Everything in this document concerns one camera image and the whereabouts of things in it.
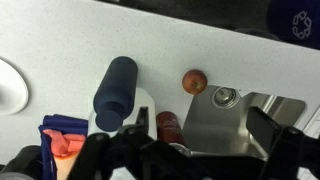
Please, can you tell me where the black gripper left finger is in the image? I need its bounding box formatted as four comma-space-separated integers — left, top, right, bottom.
66, 106, 158, 180

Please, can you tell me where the red tumbler with steel lid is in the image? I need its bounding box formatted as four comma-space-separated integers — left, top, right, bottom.
155, 110, 187, 148

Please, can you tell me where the red-orange cloth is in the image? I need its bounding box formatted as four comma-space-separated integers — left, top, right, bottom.
42, 128, 87, 158

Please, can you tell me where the translucent plastic gallon jug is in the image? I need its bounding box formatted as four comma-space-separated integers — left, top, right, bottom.
87, 87, 158, 141

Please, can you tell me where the round steel sink drain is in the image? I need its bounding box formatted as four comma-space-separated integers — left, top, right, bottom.
210, 85, 241, 109

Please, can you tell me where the white brick tile mat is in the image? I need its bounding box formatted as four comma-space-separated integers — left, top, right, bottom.
296, 105, 320, 180

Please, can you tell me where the red apple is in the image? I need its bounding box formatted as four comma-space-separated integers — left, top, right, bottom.
181, 69, 209, 96

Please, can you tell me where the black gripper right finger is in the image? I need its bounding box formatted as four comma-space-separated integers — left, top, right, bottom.
246, 106, 320, 180

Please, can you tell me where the blue recycling bin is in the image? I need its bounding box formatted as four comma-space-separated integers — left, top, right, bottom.
266, 0, 320, 51

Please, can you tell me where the navy blue water bottle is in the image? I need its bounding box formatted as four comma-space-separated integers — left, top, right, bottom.
92, 55, 139, 133

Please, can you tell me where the white rounded dish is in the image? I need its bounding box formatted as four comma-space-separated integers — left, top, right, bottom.
0, 58, 30, 116

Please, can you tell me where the stainless steel sink basin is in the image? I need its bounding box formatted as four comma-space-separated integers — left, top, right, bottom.
181, 84, 307, 160

